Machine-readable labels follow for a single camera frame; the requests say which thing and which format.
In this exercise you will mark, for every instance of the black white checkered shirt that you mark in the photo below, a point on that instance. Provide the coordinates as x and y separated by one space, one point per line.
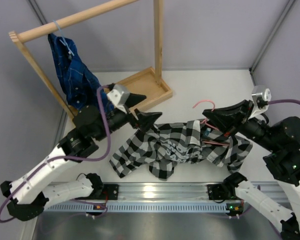
167 145

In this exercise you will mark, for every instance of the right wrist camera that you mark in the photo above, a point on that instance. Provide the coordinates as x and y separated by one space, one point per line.
261 95

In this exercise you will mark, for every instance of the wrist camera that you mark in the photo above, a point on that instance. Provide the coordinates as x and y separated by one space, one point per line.
261 95
118 94

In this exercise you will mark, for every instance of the pink wire hanger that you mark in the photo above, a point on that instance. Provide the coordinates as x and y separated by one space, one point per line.
205 121

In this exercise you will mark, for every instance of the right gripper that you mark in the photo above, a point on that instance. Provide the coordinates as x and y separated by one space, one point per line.
228 118

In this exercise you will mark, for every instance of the wooden clothes rack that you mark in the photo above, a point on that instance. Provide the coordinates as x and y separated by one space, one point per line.
148 82

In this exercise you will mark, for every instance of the aluminium mounting rail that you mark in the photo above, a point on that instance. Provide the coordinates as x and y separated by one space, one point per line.
138 191

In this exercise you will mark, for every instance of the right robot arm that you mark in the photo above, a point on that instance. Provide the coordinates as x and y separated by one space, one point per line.
282 140

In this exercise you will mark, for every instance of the blue zip tie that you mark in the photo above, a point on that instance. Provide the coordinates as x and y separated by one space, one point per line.
63 40

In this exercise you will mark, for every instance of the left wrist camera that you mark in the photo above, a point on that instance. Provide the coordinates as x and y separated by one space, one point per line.
118 94

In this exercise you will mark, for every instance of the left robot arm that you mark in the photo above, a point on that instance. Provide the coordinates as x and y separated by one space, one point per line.
89 141

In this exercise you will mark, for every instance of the white slotted cable duct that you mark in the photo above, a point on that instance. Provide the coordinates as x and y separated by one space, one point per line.
139 207

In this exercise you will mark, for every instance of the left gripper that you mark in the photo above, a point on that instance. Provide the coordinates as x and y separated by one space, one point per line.
145 119

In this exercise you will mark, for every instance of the blue plaid shirt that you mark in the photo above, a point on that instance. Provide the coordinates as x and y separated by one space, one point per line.
77 82

